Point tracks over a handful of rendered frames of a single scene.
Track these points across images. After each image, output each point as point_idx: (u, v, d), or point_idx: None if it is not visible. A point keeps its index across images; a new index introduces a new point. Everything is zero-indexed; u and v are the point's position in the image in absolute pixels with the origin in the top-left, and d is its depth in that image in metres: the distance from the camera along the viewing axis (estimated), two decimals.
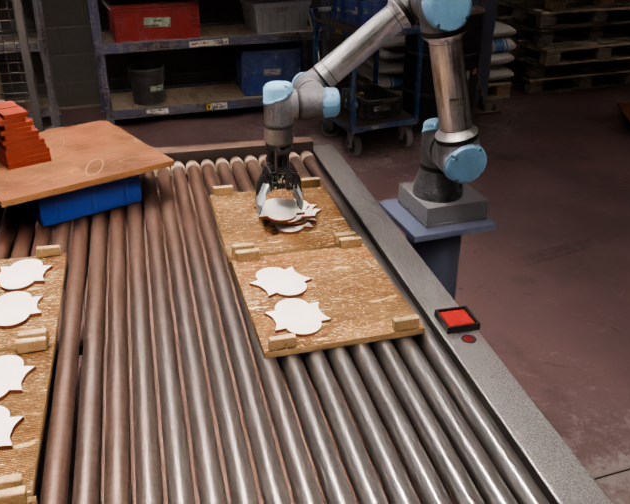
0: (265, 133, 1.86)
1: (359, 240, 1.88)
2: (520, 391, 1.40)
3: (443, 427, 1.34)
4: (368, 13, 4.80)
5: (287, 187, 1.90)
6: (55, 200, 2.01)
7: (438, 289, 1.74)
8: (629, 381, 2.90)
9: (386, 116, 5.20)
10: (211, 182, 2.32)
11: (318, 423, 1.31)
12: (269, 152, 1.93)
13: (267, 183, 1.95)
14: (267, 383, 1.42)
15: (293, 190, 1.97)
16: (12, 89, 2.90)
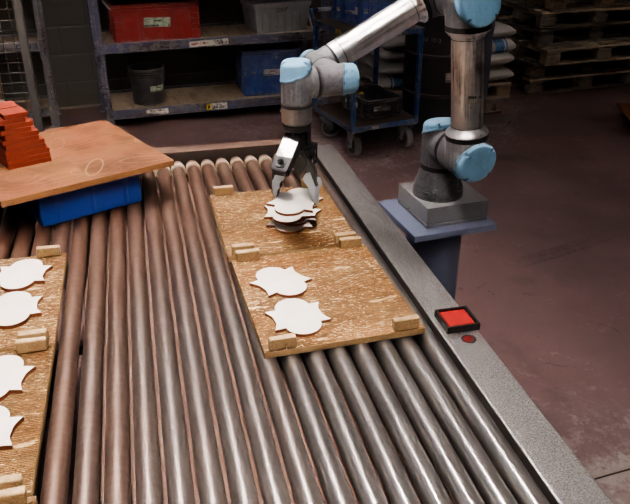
0: (311, 111, 1.78)
1: (359, 240, 1.88)
2: (520, 391, 1.40)
3: (443, 427, 1.34)
4: (368, 13, 4.80)
5: None
6: (55, 200, 2.01)
7: (438, 289, 1.74)
8: (629, 381, 2.90)
9: (386, 116, 5.20)
10: (211, 182, 2.32)
11: (318, 423, 1.31)
12: (300, 142, 1.78)
13: (307, 170, 1.83)
14: (267, 383, 1.42)
15: (282, 177, 1.87)
16: (12, 89, 2.90)
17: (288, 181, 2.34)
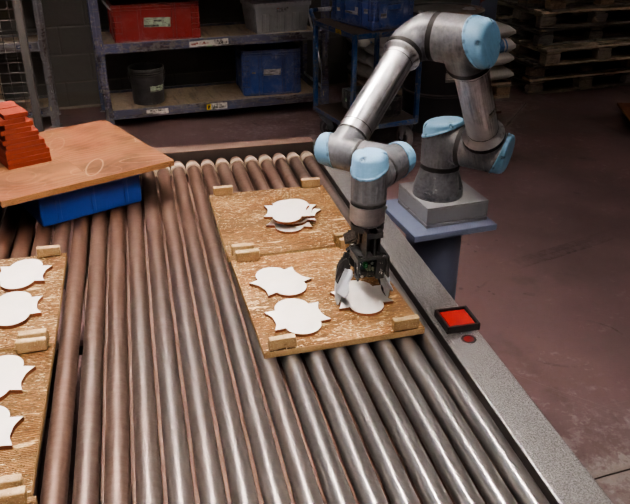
0: (352, 212, 1.51)
1: None
2: (520, 391, 1.40)
3: (443, 427, 1.34)
4: (368, 13, 4.80)
5: (377, 275, 1.56)
6: (55, 200, 2.01)
7: (438, 289, 1.74)
8: (629, 381, 2.90)
9: (386, 116, 5.20)
10: (211, 182, 2.32)
11: (318, 423, 1.31)
12: (353, 231, 1.58)
13: (349, 268, 1.60)
14: (267, 383, 1.42)
15: None
16: (12, 89, 2.90)
17: (288, 181, 2.34)
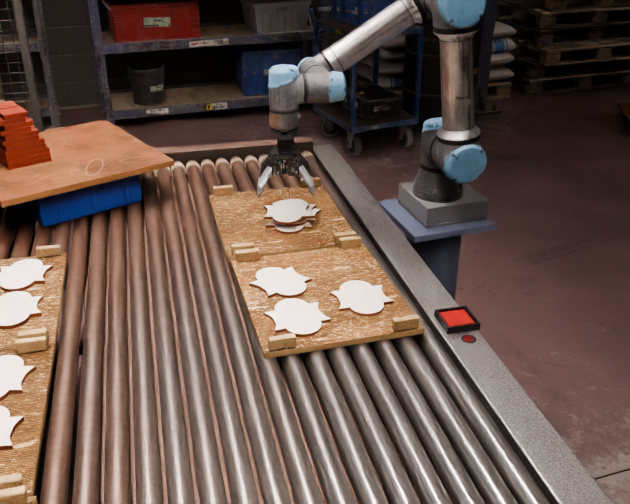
0: (269, 117, 1.85)
1: (359, 240, 1.88)
2: (520, 391, 1.40)
3: (443, 427, 1.34)
4: (368, 13, 4.80)
5: (289, 173, 1.88)
6: (55, 200, 2.01)
7: (438, 289, 1.74)
8: (629, 381, 2.90)
9: (386, 116, 5.20)
10: (211, 182, 2.32)
11: (318, 423, 1.31)
12: (276, 136, 1.92)
13: (271, 167, 1.94)
14: (267, 383, 1.42)
15: (302, 175, 1.95)
16: (12, 89, 2.90)
17: (288, 181, 2.34)
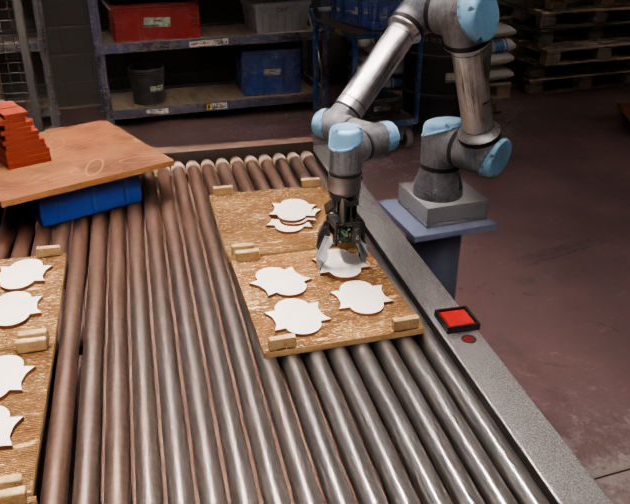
0: (330, 182, 1.65)
1: None
2: (520, 391, 1.40)
3: (443, 427, 1.34)
4: (368, 13, 4.80)
5: (353, 241, 1.69)
6: (55, 200, 2.01)
7: (438, 289, 1.74)
8: (629, 381, 2.90)
9: (386, 116, 5.20)
10: (211, 182, 2.32)
11: (318, 423, 1.31)
12: (332, 201, 1.72)
13: (329, 235, 1.74)
14: (267, 383, 1.42)
15: None
16: (12, 89, 2.90)
17: (288, 181, 2.34)
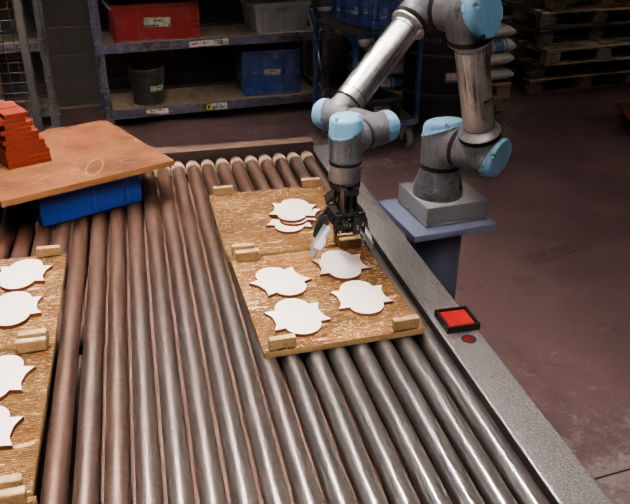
0: (330, 171, 1.64)
1: (359, 240, 1.88)
2: (520, 391, 1.40)
3: (443, 427, 1.34)
4: (368, 13, 4.80)
5: (354, 231, 1.68)
6: (55, 200, 2.01)
7: (438, 289, 1.74)
8: (629, 381, 2.90)
9: None
10: (211, 182, 2.32)
11: (318, 423, 1.31)
12: (332, 191, 1.71)
13: (328, 225, 1.72)
14: (267, 383, 1.42)
15: (360, 231, 1.75)
16: (12, 89, 2.90)
17: (288, 181, 2.34)
